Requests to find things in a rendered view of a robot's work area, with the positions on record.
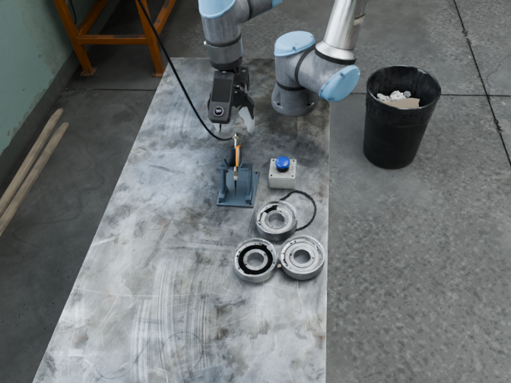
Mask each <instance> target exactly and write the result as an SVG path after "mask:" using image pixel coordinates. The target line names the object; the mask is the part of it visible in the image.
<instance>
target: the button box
mask: <svg viewBox="0 0 511 383"><path fill-rule="evenodd" d="M275 161H276V159H271V165H270V170H269V177H268V179H269V188H285V189H295V184H296V174H297V160H290V165H289V167H288V168H285V169H279V168H277V167H276V165H275Z"/></svg>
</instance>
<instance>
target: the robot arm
mask: <svg viewBox="0 0 511 383"><path fill-rule="evenodd" d="M282 2H283V0H198V3H199V12H200V14H201V16H202V24H203V29H204V33H205V41H204V45H205V46H207V49H208V57H209V59H210V63H211V66H212V67H213V68H215V69H217V71H215V72H214V78H213V84H212V89H211V92H210V97H209V99H208V118H209V119H210V121H211V122H212V123H213V124H214V127H215V128H216V129H217V131H218V132H221V124H228V123H229V122H230V116H231V109H232V106H235V107H236V108H237V107H238V106H241V107H240V108H239V112H238V113H239V115H240V117H242V118H243V120H244V125H245V126H246V128H247V131H248V132H249V133H250V134H252V133H253V130H254V127H255V116H254V102H253V100H252V98H251V97H249V95H248V93H246V92H245V86H247V91H249V87H250V82H249V69H248V67H241V63H242V62H243V44H242V37H241V31H240V25H241V24H243V23H245V22H246V21H248V20H250V19H252V18H254V17H256V16H258V15H260V14H262V13H264V12H266V11H270V10H271V9H273V7H275V6H277V5H279V4H280V3H282ZM369 3H370V0H335V3H334V6H333V9H332V13H331V16H330V19H329V22H328V26H327V30H326V32H325V37H324V40H323V41H322V42H320V43H318V44H317V45H316V46H315V40H314V36H313V35H312V34H311V33H308V32H304V31H295V32H290V33H286V34H284V35H283V36H281V37H279V38H278V39H277V41H276V43H275V52H274V54H275V73H276V84H275V88H274V90H273V92H272V95H271V104H272V106H273V108H274V109H275V111H277V112H279V113H280V114H282V115H285V116H304V115H306V114H308V113H310V112H312V111H313V110H314V109H315V108H316V107H317V104H318V96H319V97H320V98H322V99H325V100H328V101H329V102H331V103H336V102H338V101H341V100H343V99H344V98H345V97H346V96H347V95H348V94H349V93H350V92H351V91H352V90H353V89H354V87H355V86H356V84H357V82H358V79H359V77H360V71H359V69H358V68H357V66H356V65H354V64H355V62H356V59H357V54H356V52H355V51H354V47H355V44H356V42H357V38H358V35H359V32H360V29H361V26H362V23H363V19H364V17H365V14H366V12H367V8H368V5H369ZM242 70H246V71H245V72H244V71H242ZM247 77H248V79H247Z"/></svg>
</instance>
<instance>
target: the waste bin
mask: <svg viewBox="0 0 511 383"><path fill-rule="evenodd" d="M366 89H367V94H366V104H365V106H366V116H365V128H364V140H363V152H364V155H365V157H366V158H367V159H368V160H369V161H370V162H371V163H373V164H374V165H376V166H379V167H382V168H385V169H400V168H403V167H405V166H407V165H409V164H410V163H411V162H412V161H413V160H414V158H415V156H416V153H417V150H418V148H419V146H420V144H421V140H422V138H423V136H424V132H425V131H426V128H427V125H428V123H429V121H430V118H431V116H432V115H433V111H434V110H435V107H436V104H437V102H438V100H439V99H440V96H441V86H440V84H439V83H438V81H437V80H436V78H435V77H434V76H433V75H432V74H431V73H429V72H427V71H425V70H423V69H421V68H416V67H413V66H409V65H390V66H386V67H384V68H380V69H378V70H376V71H375V72H373V73H372V74H371V75H370V76H369V78H368V80H367V87H366ZM406 90H407V91H410V92H411V96H409V98H415V99H420V101H419V103H418V104H419V107H418V108H409V109H408V108H398V107H394V106H390V105H388V104H385V103H383V102H381V101H380V100H378V99H379V97H377V94H379V93H381V94H382V95H383V96H390V95H391V93H393V92H394V91H399V92H400V93H403V94H404V92H405V91H406ZM389 99H390V97H389Z"/></svg>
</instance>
